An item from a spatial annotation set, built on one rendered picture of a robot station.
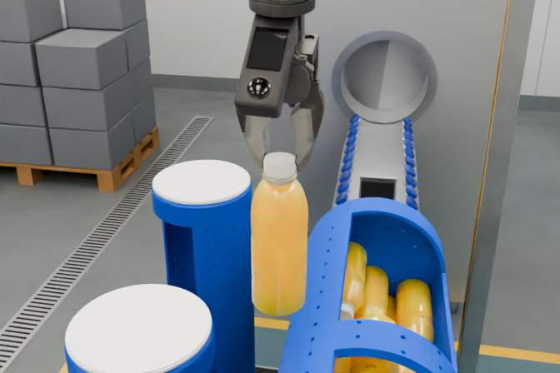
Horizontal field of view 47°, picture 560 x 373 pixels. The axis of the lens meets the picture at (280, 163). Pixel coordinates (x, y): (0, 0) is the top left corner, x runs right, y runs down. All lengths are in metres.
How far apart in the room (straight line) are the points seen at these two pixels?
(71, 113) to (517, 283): 2.67
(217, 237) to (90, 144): 2.42
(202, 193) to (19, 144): 2.70
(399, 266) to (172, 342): 0.49
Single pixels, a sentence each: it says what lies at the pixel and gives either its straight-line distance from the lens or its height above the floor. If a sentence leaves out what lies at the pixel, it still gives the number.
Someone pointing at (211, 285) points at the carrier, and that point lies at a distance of 1.88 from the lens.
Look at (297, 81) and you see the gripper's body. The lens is 0.71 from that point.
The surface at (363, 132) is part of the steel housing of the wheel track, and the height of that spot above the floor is 0.93.
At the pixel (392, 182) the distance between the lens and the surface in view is 1.77.
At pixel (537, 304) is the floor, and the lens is 3.31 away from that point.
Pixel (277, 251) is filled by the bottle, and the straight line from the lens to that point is 0.80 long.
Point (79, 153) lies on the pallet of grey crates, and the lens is 4.19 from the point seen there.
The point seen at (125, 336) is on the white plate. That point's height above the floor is 1.04.
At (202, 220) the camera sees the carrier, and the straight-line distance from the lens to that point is 1.76.
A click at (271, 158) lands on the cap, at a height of 1.53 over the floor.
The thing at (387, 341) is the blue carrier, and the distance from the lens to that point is 0.96.
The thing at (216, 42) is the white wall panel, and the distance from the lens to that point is 5.81.
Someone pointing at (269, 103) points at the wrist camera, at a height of 1.63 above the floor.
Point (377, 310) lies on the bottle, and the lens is 1.24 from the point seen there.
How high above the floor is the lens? 1.84
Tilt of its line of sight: 24 degrees down
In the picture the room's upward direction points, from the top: straight up
